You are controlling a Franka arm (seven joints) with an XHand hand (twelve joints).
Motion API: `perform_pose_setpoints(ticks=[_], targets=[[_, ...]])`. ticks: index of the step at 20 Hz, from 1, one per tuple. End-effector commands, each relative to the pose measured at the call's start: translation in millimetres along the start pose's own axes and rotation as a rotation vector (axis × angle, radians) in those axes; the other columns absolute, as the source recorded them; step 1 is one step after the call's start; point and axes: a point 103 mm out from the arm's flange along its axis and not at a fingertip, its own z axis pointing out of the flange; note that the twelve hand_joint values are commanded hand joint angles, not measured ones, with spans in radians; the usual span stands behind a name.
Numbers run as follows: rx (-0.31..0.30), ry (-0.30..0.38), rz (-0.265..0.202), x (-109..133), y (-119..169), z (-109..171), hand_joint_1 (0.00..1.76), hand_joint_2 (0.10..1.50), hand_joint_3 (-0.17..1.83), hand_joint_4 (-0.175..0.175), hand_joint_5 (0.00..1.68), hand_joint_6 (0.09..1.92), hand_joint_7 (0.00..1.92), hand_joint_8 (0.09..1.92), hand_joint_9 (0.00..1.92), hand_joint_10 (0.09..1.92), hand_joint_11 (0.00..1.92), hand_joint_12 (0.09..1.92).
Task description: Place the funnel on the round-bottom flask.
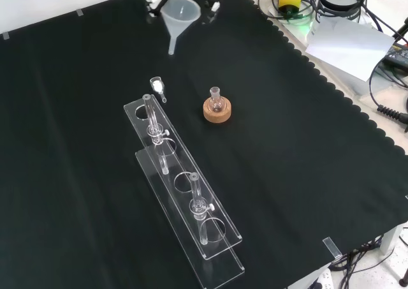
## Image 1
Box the clear plastic funnel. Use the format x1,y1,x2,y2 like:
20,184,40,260
160,0,201,56

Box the glass weighing funnel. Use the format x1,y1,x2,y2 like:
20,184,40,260
149,77,168,103

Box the small round-bottom glass flask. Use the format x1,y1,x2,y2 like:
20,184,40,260
209,86,224,113

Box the clear acrylic funnel stand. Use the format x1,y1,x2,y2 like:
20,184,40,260
123,93,245,289

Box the black table cloth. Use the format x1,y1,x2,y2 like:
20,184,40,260
0,0,408,289

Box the pale board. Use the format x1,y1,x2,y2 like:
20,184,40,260
305,14,396,83

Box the black power adaptor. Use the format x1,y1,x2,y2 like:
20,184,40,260
384,42,408,68

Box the white power strip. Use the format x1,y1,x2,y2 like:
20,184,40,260
307,268,335,289

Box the white table leg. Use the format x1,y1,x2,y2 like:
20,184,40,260
380,223,404,255

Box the cork ring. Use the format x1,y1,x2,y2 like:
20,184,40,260
203,97,233,123

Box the black coiled cable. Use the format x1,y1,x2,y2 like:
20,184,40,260
375,105,408,126

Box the black cable bundle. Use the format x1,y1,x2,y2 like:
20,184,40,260
330,236,385,289

